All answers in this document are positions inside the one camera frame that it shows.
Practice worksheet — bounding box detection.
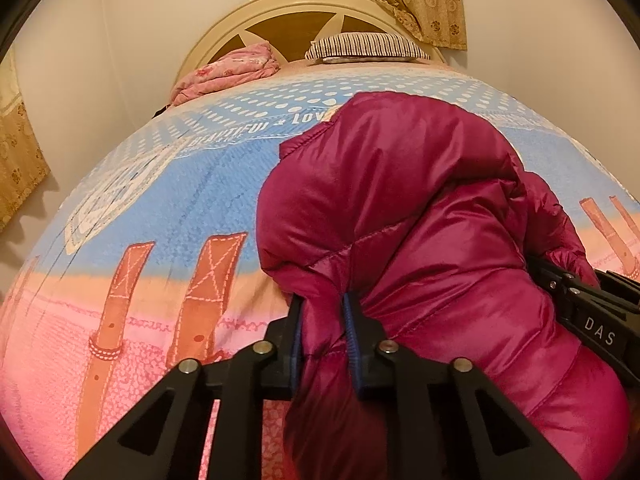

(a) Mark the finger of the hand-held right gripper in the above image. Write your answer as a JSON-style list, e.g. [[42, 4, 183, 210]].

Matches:
[[524, 253, 601, 297]]

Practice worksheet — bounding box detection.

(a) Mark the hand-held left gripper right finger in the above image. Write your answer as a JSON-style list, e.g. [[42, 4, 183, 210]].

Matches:
[[341, 292, 581, 480]]

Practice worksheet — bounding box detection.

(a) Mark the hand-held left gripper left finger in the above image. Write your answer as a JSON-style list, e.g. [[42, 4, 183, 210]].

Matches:
[[64, 294, 306, 480]]

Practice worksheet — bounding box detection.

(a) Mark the magenta puffer jacket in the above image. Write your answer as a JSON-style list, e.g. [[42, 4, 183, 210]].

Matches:
[[259, 91, 632, 480]]

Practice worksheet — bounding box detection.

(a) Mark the pink and blue printed blanket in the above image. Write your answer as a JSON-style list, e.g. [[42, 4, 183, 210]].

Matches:
[[0, 62, 640, 480]]

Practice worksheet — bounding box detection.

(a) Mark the folded pink floral quilt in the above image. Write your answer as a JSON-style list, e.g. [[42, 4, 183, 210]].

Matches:
[[171, 42, 281, 105]]

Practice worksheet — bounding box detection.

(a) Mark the striped pillow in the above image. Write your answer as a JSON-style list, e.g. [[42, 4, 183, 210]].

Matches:
[[305, 32, 432, 65]]

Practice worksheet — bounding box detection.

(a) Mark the cream wooden bed headboard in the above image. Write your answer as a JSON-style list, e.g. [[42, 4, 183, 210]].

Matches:
[[172, 0, 447, 92]]

